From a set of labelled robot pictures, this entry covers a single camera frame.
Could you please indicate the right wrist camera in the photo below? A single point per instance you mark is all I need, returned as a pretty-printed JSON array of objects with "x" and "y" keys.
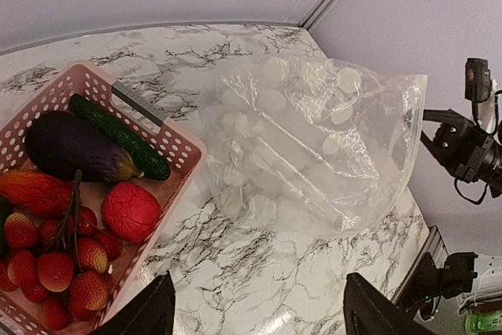
[{"x": 478, "y": 84}]

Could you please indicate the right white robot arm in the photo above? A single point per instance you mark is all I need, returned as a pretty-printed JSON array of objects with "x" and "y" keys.
[{"x": 491, "y": 169}]

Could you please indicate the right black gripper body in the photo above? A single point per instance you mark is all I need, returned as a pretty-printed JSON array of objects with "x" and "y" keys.
[{"x": 463, "y": 147}]

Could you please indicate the green cucumber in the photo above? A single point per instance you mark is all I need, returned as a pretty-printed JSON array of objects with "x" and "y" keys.
[{"x": 145, "y": 157}]

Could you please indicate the purple eggplant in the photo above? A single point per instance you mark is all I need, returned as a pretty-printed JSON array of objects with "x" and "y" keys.
[{"x": 59, "y": 144}]

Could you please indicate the red round fruit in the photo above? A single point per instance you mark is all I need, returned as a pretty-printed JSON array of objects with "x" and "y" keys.
[{"x": 131, "y": 212}]

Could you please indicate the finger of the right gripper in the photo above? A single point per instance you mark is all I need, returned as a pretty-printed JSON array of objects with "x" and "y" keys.
[
  {"x": 432, "y": 147},
  {"x": 447, "y": 117}
]

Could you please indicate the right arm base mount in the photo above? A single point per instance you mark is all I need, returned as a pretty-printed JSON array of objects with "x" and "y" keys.
[{"x": 428, "y": 281}]

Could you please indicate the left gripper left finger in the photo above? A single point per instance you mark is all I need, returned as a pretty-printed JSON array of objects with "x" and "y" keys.
[{"x": 151, "y": 312}]

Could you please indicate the clear dotted zip top bag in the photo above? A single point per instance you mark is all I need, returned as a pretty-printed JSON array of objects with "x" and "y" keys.
[{"x": 309, "y": 145}]

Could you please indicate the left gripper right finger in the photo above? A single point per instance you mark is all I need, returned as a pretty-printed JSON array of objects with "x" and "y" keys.
[{"x": 368, "y": 311}]

